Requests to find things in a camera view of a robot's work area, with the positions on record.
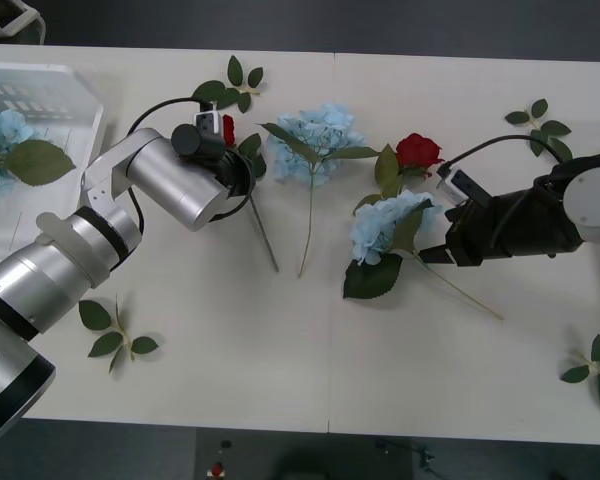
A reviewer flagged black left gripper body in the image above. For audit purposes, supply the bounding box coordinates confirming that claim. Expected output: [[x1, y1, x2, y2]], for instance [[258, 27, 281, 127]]
[[212, 150, 255, 198]]

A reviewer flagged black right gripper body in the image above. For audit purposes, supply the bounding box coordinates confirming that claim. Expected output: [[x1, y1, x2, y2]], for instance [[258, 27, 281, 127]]
[[444, 197, 504, 268]]

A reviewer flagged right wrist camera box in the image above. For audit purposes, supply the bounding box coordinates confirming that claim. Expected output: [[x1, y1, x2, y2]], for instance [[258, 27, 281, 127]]
[[435, 166, 492, 207]]

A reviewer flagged pale blue flower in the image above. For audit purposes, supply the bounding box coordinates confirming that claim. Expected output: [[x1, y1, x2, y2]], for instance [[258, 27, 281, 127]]
[[0, 97, 77, 194], [342, 189, 505, 321], [256, 102, 381, 279]]

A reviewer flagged red rose with long stem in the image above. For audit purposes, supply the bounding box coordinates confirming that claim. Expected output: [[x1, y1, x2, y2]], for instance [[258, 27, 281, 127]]
[[221, 113, 281, 274]]

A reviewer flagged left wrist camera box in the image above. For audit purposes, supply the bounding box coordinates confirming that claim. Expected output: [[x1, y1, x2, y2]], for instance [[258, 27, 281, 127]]
[[193, 110, 226, 137]]

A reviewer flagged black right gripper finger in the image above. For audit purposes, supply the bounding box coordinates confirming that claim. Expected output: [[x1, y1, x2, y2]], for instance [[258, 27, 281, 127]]
[[417, 244, 456, 264]]

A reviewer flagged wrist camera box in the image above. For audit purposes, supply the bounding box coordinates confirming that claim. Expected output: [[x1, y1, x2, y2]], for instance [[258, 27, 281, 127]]
[[435, 166, 492, 207], [193, 110, 226, 137]]

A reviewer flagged red rose with leaves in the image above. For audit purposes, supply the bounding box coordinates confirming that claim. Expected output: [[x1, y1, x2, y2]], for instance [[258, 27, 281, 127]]
[[352, 132, 446, 217]]

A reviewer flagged shallow white box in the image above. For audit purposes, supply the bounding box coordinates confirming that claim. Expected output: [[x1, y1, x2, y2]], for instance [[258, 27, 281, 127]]
[[0, 63, 105, 271]]

